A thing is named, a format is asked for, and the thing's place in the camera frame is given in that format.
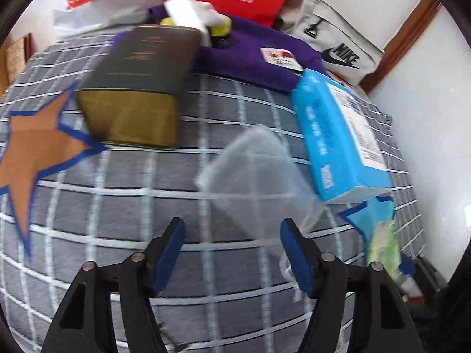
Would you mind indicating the purple towel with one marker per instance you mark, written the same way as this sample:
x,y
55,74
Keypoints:
x,y
239,62

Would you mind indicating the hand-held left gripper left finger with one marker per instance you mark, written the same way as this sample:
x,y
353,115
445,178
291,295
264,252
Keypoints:
x,y
167,253

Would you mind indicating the white sock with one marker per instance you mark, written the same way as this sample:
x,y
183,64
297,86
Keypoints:
x,y
187,11

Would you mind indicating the dark gold tin box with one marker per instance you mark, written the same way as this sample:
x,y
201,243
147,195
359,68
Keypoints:
x,y
140,81

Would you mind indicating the grey checked star blanket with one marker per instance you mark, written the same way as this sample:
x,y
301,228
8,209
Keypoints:
x,y
110,209

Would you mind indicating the illustrated notebook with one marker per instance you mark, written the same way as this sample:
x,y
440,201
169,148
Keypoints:
x,y
16,59

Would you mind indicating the small white sticker packet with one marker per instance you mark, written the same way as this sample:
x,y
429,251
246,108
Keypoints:
x,y
281,59

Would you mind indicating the brown wooden door frame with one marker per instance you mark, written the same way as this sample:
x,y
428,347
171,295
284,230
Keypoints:
x,y
408,40

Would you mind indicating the green white tissue packet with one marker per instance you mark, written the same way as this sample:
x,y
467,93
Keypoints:
x,y
384,250

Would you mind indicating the grey waist bag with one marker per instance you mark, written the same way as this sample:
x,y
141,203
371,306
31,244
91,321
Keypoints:
x,y
331,33

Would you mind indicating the transparent plastic bag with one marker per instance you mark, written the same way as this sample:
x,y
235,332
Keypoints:
x,y
250,176

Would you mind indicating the blue tissue box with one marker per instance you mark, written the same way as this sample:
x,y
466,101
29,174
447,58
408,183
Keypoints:
x,y
331,136

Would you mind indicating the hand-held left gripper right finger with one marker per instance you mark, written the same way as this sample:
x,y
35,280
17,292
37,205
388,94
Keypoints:
x,y
298,257

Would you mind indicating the white plastic shopping bag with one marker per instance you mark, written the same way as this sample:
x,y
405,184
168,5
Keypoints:
x,y
110,3

